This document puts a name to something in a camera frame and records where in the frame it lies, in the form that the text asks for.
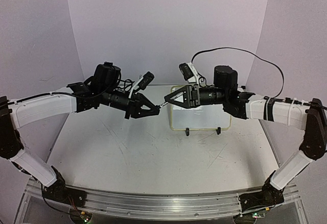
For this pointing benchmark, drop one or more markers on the yellow framed small whiteboard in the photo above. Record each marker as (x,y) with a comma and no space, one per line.
(207,117)

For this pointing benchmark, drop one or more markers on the right green circuit board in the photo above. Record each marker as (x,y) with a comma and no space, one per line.
(260,213)

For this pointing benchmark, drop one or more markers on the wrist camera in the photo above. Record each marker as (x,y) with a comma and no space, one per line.
(190,74)
(142,83)

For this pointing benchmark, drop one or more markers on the black whiteboard stand clip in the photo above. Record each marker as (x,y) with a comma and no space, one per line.
(187,131)
(218,130)

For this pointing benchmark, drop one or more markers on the left green circuit board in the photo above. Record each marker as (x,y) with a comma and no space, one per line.
(80,217)

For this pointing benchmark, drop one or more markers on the green circuit board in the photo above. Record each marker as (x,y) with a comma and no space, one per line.
(260,213)
(80,217)

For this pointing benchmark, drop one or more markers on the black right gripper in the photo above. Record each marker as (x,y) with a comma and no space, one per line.
(192,97)

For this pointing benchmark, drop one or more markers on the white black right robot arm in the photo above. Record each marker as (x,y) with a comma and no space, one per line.
(309,117)

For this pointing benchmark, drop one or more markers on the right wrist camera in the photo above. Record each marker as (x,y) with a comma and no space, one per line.
(190,74)

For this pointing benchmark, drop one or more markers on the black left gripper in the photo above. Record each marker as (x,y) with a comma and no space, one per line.
(141,113)

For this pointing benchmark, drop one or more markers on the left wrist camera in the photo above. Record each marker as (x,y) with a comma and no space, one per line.
(142,83)

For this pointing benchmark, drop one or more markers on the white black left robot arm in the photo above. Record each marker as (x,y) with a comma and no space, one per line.
(18,113)

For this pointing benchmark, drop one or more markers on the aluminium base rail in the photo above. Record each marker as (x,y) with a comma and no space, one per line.
(163,207)

